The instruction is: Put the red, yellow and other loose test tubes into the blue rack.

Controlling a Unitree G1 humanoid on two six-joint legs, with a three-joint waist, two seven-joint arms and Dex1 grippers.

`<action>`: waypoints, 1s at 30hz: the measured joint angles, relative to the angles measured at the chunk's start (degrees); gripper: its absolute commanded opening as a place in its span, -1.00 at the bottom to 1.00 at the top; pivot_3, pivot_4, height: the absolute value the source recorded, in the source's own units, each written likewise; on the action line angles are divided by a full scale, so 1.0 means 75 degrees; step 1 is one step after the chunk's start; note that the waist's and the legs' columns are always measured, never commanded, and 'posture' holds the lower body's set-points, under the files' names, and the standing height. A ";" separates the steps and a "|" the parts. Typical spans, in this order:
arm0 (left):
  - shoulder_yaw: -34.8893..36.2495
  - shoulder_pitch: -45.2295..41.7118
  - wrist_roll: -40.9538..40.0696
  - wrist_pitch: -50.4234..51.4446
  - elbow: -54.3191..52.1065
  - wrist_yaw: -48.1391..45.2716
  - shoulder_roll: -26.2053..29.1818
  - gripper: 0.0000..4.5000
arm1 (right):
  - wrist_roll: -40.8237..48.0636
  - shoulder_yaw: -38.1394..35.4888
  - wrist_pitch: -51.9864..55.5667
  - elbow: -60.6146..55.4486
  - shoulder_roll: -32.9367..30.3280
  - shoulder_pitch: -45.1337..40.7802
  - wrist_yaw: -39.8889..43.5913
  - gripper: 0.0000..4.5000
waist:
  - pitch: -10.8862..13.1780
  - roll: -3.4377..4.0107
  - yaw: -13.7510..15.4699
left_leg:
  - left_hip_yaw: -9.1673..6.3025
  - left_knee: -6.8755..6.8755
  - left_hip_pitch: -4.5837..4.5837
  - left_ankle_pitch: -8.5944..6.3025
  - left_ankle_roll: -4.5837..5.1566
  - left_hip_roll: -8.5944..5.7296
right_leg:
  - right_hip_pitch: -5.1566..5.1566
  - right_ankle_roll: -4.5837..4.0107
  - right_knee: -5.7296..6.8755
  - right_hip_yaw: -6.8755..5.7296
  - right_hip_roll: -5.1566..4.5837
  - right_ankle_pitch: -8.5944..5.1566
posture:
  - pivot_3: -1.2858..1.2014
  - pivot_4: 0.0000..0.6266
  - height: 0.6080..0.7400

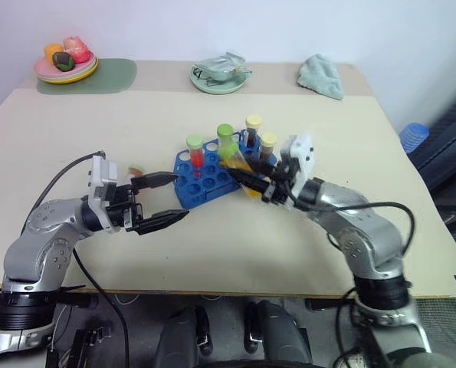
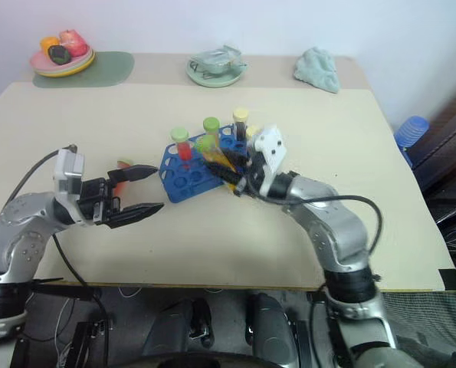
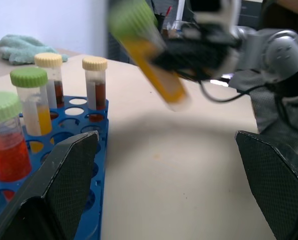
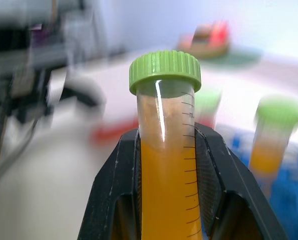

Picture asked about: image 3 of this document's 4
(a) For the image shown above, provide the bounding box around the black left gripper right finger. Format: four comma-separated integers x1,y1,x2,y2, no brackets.
235,130,298,240

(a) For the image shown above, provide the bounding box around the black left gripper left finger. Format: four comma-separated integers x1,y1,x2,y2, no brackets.
0,130,100,240

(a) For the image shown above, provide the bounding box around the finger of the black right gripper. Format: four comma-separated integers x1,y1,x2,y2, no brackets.
152,48,187,76

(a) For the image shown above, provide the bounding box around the green-capped yellow liquid tube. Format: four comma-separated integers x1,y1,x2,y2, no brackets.
108,0,191,112
10,66,53,154

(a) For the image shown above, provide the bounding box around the blue test tube rack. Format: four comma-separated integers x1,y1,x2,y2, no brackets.
0,95,110,240

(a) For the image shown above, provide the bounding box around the clear pen holder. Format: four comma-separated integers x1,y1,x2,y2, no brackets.
161,19,188,39

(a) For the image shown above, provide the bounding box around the green-capped red liquid tube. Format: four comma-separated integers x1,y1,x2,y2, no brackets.
0,91,33,183

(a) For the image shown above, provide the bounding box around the grey mesh chair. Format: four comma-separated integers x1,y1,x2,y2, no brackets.
228,69,298,163

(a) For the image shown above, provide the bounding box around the cream-capped dark red tube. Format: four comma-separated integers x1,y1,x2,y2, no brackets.
82,56,108,123
34,52,65,119

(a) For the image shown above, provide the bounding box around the teal fluffy cloth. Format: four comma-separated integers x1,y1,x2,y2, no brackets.
0,34,69,66

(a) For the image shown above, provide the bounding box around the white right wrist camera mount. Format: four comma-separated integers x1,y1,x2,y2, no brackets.
192,0,242,75

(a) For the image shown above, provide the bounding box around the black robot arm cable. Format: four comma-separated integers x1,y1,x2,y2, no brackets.
198,79,267,104

